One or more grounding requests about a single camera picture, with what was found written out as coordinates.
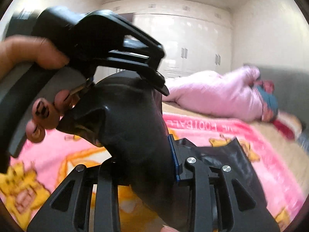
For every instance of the black leather jacket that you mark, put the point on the black leather jacket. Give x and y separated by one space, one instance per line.
123 113

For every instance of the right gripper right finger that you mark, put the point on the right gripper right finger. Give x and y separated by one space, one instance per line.
224 192

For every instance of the colourful clothes pile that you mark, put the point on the colourful clothes pile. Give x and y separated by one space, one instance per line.
287 124

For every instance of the tan bed sheet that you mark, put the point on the tan bed sheet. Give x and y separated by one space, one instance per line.
277 160

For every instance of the right hand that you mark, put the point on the right hand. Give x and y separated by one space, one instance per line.
166 228

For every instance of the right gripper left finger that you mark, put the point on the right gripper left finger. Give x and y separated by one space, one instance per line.
68 207

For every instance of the left hand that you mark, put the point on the left hand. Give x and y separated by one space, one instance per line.
45 115

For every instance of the pink quilted comforter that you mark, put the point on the pink quilted comforter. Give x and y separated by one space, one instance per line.
231 95

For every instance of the white wardrobe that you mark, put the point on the white wardrobe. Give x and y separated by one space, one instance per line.
195 36

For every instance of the grey padded headboard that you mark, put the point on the grey padded headboard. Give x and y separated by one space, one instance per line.
290 89

